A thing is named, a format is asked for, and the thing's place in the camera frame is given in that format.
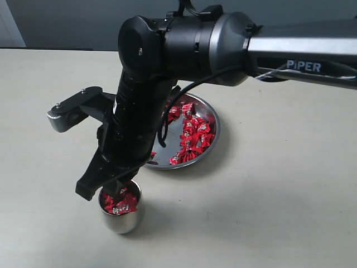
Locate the red wrapped candy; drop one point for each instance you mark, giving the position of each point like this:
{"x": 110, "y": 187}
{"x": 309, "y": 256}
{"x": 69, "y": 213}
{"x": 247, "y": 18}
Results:
{"x": 202, "y": 126}

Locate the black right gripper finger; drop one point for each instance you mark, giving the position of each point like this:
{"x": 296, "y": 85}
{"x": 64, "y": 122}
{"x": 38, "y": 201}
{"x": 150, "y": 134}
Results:
{"x": 119, "y": 187}
{"x": 96, "y": 174}

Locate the round steel plate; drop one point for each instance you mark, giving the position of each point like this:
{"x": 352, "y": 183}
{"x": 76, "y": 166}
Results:
{"x": 183, "y": 147}

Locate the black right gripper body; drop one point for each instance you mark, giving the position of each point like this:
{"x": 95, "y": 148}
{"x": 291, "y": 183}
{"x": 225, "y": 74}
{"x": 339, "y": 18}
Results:
{"x": 155, "y": 55}

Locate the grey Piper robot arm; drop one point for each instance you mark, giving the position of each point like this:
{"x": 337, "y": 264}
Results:
{"x": 317, "y": 52}

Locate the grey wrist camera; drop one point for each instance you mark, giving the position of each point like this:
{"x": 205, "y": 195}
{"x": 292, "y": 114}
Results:
{"x": 89, "y": 102}

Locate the stainless steel cup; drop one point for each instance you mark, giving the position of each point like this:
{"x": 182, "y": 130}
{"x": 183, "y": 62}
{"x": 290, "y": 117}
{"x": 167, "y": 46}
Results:
{"x": 125, "y": 223}

